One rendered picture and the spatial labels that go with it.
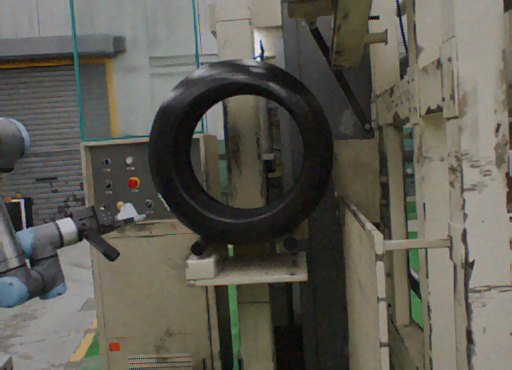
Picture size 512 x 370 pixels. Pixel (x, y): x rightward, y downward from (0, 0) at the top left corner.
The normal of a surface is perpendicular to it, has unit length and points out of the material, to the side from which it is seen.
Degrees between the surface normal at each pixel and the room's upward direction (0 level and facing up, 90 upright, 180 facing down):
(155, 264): 90
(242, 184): 90
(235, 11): 90
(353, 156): 90
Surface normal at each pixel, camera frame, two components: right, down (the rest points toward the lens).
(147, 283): -0.07, 0.07
